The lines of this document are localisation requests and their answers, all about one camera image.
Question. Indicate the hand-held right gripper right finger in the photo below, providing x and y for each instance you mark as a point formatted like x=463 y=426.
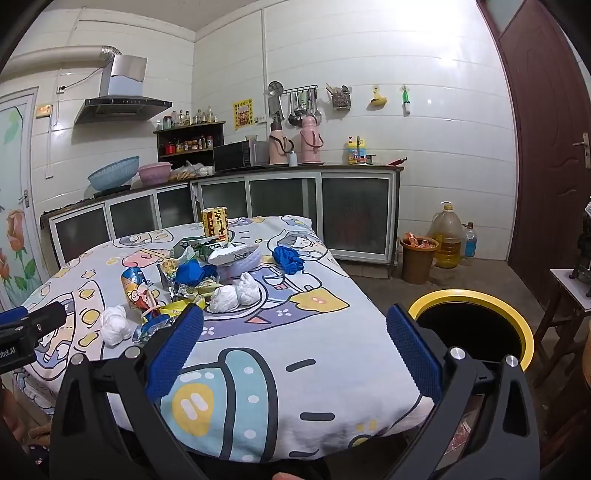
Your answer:
x=413 y=350

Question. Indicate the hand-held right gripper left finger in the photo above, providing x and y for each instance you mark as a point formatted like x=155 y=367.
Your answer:
x=175 y=355

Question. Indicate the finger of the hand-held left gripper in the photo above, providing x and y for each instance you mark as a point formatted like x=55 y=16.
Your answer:
x=46 y=317
x=14 y=315

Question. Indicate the yellow rimmed black bin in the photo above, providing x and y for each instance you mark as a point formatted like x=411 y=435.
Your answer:
x=471 y=295

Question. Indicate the blue glove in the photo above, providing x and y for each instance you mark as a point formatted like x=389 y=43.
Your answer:
x=189 y=273
x=288 y=259

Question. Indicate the blue yellow snack wrapper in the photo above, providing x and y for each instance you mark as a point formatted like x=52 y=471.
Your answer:
x=150 y=328

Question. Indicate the white crumpled tissue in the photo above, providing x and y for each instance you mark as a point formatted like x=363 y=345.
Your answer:
x=247 y=288
x=113 y=325
x=224 y=297

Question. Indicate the silver foil wrapper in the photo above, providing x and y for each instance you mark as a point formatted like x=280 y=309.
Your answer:
x=170 y=281

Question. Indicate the cartoon print snack wrapper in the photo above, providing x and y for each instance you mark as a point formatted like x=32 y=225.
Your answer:
x=138 y=290

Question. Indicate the brown waste basket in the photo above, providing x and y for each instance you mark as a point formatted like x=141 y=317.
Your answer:
x=418 y=265

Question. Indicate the cartoon printed tablecloth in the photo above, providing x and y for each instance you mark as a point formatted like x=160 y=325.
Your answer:
x=277 y=332

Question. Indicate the green white packet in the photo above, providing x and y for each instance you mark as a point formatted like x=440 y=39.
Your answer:
x=201 y=247

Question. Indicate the large cooking oil bottle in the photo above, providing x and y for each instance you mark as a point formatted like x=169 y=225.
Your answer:
x=445 y=240

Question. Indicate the blue water bottle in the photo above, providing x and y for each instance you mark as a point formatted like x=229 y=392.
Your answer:
x=469 y=244

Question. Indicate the yellow red carton box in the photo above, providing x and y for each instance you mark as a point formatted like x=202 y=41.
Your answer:
x=214 y=224

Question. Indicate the black induction cooker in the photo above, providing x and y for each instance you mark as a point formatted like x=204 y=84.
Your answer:
x=113 y=190

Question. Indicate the flower print glass door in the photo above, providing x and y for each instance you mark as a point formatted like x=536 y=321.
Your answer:
x=14 y=161

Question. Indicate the kitchen counter cabinet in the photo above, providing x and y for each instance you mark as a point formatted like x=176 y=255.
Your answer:
x=355 y=207

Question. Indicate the blue plastic basin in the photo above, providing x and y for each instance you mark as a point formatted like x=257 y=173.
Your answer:
x=113 y=175

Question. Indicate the wooden stool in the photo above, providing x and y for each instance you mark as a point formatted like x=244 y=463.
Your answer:
x=565 y=281

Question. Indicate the pink plastic basin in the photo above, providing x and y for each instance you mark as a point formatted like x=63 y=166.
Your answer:
x=154 y=174

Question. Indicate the plastic bag of bread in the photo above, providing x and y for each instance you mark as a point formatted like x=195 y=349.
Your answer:
x=189 y=171

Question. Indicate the yellow detergent bottle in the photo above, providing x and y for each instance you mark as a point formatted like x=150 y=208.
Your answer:
x=356 y=152

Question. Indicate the black microwave oven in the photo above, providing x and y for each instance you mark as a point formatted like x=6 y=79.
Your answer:
x=235 y=157

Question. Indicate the row of seasoning jars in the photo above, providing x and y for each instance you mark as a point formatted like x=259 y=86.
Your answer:
x=189 y=145

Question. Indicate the steel range hood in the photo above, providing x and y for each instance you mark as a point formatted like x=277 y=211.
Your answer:
x=120 y=104

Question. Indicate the small white cup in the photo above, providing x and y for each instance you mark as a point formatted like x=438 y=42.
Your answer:
x=292 y=159

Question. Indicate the dark wooden spice shelf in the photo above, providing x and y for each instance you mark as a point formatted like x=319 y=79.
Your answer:
x=189 y=125

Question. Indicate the pink thermos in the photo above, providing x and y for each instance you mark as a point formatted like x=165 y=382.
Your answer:
x=279 y=147
x=310 y=141

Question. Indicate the row of glass bottles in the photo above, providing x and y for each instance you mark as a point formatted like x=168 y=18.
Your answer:
x=184 y=119

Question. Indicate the brown wooden door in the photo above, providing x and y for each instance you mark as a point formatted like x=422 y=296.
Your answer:
x=540 y=138

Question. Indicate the green hanging brush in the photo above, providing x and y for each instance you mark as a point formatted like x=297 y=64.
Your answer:
x=406 y=99

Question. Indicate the yellow hanging scoop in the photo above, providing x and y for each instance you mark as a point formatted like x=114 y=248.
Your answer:
x=377 y=99

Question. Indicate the rack of hanging utensils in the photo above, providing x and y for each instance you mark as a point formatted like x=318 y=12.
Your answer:
x=295 y=104

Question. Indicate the orange wall alarm box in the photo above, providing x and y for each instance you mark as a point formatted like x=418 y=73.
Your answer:
x=44 y=110

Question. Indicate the yellow wall poster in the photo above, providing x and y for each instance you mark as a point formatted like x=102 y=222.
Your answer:
x=243 y=114

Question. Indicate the wall chopstick holder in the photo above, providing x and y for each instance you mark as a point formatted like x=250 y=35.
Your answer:
x=339 y=98

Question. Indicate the silver exhaust duct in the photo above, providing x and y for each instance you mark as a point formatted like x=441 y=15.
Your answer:
x=107 y=53

